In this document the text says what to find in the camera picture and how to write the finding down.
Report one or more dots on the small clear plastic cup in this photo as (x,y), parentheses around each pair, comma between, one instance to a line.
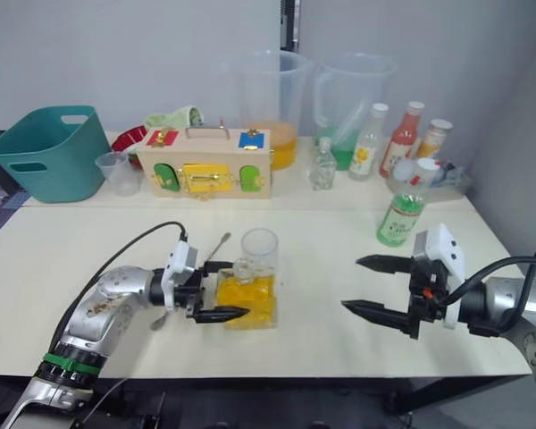
(120,179)

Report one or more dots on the square glass bottle yellow liquid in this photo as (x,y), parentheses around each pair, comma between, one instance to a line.
(250,299)

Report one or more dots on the long metal stirring spoon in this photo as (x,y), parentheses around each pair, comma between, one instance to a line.
(227,236)

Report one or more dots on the teal plastic bin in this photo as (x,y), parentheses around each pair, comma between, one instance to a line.
(62,179)

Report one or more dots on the clear ribbed drinking glass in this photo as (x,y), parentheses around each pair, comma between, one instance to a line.
(259,248)

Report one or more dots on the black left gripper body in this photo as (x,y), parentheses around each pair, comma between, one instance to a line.
(195,299)

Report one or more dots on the light green cloth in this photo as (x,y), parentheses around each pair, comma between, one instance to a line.
(174,118)

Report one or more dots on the red juice bottle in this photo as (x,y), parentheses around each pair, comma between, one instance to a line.
(399,138)

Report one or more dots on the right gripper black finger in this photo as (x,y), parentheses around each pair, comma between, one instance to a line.
(379,314)
(388,263)

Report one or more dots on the clear jug with orange liquid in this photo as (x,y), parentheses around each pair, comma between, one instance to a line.
(281,143)

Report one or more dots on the small empty glass bottle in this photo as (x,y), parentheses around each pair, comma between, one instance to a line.
(322,172)

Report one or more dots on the black table frame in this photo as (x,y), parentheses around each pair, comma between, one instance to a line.
(295,402)

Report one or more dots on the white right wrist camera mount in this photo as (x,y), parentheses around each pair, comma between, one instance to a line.
(446,250)

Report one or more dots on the wooden lock puzzle box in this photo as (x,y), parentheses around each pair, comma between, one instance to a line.
(232,152)

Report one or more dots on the green label juice bottle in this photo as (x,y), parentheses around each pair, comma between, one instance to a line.
(399,223)

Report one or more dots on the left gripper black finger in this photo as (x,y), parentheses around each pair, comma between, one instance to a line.
(219,314)
(218,264)

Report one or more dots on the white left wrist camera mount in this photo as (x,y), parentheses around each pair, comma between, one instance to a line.
(172,268)

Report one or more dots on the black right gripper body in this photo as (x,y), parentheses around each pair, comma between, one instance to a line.
(429,290)

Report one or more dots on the clear bottle yellow flower label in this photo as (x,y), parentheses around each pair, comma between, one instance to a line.
(362,161)

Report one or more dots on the red cloth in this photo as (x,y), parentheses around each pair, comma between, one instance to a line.
(127,138)

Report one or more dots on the orange juice bottle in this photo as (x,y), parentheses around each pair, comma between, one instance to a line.
(433,143)

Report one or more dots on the clear jug with green liquid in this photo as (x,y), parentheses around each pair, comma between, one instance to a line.
(344,152)

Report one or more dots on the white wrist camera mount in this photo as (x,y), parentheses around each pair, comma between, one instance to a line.
(172,268)
(446,250)

